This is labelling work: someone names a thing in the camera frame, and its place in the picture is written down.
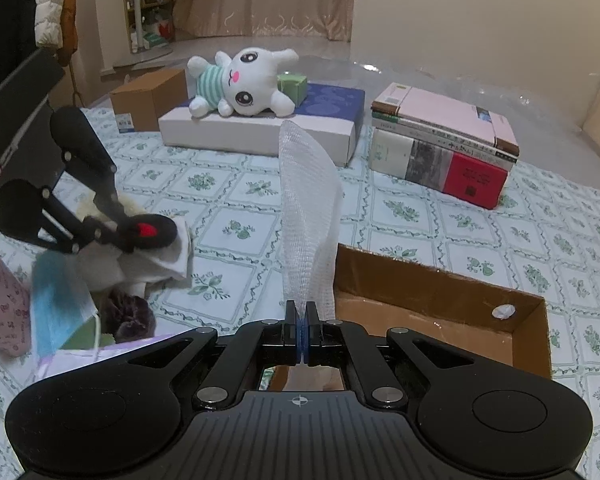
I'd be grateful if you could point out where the blue and white flat box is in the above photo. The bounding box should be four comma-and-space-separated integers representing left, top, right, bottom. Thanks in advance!
158, 82, 367, 167

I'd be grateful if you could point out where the white mesh gauze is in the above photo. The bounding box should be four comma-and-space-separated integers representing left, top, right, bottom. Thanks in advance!
277, 119, 344, 322

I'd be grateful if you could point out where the pink patterned cloth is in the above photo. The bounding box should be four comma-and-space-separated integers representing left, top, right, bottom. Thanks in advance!
0, 227, 34, 359

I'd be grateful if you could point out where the orange jacket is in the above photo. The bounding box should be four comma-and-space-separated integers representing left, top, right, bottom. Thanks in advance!
55, 0, 79, 66

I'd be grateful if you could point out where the blue face mask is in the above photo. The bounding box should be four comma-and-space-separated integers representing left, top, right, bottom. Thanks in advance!
30, 252, 104, 359

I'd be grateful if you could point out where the white puffer jacket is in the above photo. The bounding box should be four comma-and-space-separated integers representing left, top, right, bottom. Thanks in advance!
32, 0, 66, 49

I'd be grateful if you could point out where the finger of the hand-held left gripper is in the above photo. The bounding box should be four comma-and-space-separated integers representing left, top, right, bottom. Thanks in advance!
37, 187, 136, 257
62, 147, 137, 241

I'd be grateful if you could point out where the purple tissue pack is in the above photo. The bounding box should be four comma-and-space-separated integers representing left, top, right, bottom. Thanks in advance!
34, 332, 181, 382

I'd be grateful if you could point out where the closed brown cardboard box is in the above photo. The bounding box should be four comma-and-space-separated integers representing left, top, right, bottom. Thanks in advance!
110, 67, 189, 135

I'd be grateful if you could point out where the light green cloth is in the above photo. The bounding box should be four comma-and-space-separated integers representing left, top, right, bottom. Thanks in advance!
62, 320, 119, 351

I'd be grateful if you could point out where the small green box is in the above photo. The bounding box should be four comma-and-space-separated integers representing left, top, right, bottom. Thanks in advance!
276, 74, 309, 107

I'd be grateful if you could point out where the green floral sheet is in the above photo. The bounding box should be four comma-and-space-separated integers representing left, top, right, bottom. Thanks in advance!
0, 105, 600, 480

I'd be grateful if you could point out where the thin white spine book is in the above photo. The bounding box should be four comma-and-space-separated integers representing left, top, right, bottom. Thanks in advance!
371, 110, 519, 164

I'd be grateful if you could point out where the yellow towel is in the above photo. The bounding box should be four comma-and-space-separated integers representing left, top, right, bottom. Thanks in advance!
72, 197, 131, 224

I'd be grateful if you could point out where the beige curtain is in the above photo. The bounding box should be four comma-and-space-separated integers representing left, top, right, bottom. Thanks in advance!
172, 0, 357, 44

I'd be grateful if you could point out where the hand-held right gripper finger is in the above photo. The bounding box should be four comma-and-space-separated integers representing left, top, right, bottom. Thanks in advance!
127, 300, 306, 412
305, 301, 482, 412

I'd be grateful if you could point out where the dark brown scrunchie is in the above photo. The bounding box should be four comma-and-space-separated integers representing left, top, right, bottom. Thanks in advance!
100, 290, 156, 344

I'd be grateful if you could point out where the pink cover book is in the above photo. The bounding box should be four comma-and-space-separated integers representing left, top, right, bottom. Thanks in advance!
370, 82, 521, 157

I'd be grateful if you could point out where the cluttered shelf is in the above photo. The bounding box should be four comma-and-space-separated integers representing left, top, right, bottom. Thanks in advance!
121, 0, 186, 56

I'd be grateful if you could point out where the white plush bunny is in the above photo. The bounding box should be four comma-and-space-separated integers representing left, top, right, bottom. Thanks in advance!
186, 46, 301, 119

